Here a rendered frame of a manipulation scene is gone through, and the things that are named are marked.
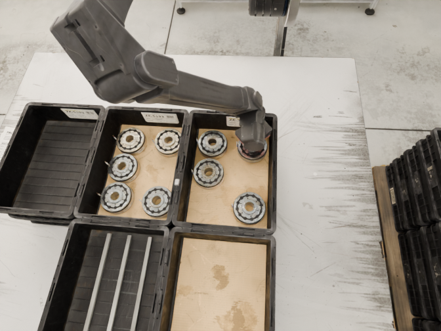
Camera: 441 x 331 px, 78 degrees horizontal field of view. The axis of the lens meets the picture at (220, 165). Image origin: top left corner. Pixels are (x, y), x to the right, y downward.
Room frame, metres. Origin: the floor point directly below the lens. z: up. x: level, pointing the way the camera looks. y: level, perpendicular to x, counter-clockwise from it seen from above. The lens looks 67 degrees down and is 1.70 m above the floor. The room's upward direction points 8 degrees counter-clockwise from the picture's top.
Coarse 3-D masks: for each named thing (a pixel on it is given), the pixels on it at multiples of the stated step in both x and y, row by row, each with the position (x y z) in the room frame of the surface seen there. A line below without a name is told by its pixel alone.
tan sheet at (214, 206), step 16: (224, 160) 0.39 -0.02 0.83; (240, 160) 0.38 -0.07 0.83; (192, 176) 0.35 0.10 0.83; (224, 176) 0.33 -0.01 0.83; (240, 176) 0.33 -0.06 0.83; (256, 176) 0.32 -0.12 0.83; (192, 192) 0.29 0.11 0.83; (208, 192) 0.28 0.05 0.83; (224, 192) 0.27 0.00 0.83; (240, 192) 0.27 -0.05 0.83; (256, 192) 0.26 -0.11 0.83; (192, 208) 0.24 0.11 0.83; (208, 208) 0.23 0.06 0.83; (224, 208) 0.22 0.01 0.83; (224, 224) 0.17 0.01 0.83; (240, 224) 0.16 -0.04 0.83; (256, 224) 0.16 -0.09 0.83
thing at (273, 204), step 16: (192, 112) 0.54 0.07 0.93; (208, 112) 0.53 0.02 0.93; (272, 144) 0.38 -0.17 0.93; (272, 160) 0.33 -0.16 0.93; (272, 176) 0.27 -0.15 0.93; (176, 192) 0.26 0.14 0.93; (272, 192) 0.22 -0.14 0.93; (176, 208) 0.22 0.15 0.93; (272, 208) 0.18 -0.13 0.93; (176, 224) 0.17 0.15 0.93; (208, 224) 0.16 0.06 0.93; (272, 224) 0.13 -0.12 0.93
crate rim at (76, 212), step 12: (108, 108) 0.61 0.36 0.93; (120, 108) 0.60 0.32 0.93; (132, 108) 0.59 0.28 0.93; (144, 108) 0.58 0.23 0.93; (156, 108) 0.58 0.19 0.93; (168, 108) 0.57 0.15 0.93; (96, 144) 0.47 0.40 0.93; (180, 144) 0.42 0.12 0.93; (180, 156) 0.38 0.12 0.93; (84, 180) 0.35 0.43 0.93; (84, 192) 0.31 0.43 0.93; (84, 216) 0.23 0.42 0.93; (96, 216) 0.23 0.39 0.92; (108, 216) 0.22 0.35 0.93; (168, 216) 0.20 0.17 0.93
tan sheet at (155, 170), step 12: (120, 132) 0.57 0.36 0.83; (144, 132) 0.55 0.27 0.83; (156, 132) 0.55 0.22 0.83; (180, 132) 0.53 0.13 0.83; (144, 156) 0.45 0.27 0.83; (156, 156) 0.44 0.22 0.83; (144, 168) 0.40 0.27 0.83; (156, 168) 0.40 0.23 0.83; (168, 168) 0.39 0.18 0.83; (108, 180) 0.38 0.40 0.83; (144, 180) 0.36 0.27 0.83; (156, 180) 0.35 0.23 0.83; (168, 180) 0.35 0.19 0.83; (144, 192) 0.31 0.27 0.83; (132, 204) 0.28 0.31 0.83; (156, 204) 0.27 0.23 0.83; (120, 216) 0.24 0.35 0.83; (132, 216) 0.24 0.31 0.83; (144, 216) 0.23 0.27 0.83
